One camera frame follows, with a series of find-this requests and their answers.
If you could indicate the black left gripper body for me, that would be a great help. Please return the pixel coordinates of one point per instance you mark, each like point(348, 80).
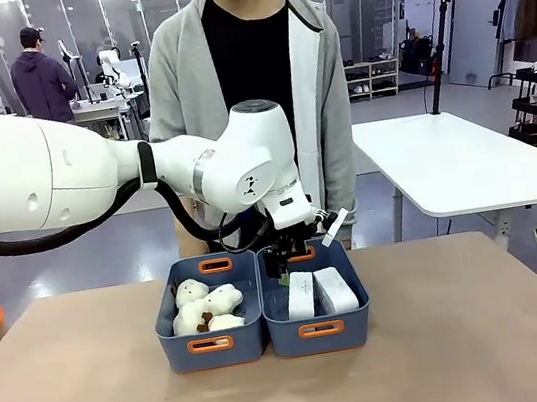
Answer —
point(294, 236)

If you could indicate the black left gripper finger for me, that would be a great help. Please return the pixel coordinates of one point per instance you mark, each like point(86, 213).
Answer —
point(274, 263)
point(303, 249)

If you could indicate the white digital clock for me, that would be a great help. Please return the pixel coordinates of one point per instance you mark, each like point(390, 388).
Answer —
point(302, 294)
point(336, 289)

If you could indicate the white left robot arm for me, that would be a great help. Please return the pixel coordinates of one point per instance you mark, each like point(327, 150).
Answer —
point(93, 176)

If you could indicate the person right forearm grey sleeve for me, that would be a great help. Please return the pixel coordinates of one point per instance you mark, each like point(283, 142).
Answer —
point(169, 114)

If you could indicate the person left forearm grey sleeve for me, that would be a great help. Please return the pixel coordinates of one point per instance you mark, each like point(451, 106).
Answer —
point(341, 165)

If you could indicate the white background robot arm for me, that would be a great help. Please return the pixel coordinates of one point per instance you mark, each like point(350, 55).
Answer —
point(113, 70)

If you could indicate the person left hand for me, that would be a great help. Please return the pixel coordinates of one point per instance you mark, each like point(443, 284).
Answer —
point(347, 239)

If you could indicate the black utility cart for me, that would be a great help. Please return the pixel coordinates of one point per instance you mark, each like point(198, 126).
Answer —
point(531, 101)

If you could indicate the white folding table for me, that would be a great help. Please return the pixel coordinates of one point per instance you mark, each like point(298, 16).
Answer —
point(444, 159)

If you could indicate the person in grey hoodie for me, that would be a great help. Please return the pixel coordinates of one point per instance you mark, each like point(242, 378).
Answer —
point(316, 77)

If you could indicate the black clothes rack with coats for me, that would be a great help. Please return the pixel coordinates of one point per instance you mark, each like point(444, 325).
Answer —
point(531, 15)

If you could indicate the wooden shoe rack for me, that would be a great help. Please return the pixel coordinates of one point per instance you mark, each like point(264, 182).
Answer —
point(372, 79)

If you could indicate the black tripod stand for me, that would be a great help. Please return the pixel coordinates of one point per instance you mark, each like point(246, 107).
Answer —
point(439, 49)

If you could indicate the grey door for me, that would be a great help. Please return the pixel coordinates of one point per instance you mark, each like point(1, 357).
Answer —
point(479, 18)

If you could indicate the black bags pile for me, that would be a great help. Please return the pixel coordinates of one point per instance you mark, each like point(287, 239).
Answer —
point(416, 57)

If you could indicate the white workbench with equipment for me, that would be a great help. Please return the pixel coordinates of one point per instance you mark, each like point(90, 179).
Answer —
point(103, 112)

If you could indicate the man in purple hoodie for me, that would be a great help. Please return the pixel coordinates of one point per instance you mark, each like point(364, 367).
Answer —
point(41, 83)

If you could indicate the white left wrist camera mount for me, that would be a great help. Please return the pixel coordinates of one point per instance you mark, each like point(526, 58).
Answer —
point(334, 226)

